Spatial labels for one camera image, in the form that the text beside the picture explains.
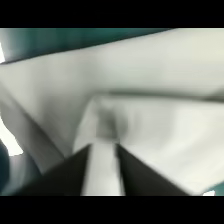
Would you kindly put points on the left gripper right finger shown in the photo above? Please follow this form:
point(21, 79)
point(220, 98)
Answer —
point(143, 176)

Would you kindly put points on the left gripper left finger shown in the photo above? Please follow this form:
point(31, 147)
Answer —
point(65, 176)

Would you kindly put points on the cream T-shirt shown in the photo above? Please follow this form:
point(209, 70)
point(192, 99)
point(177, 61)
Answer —
point(143, 76)

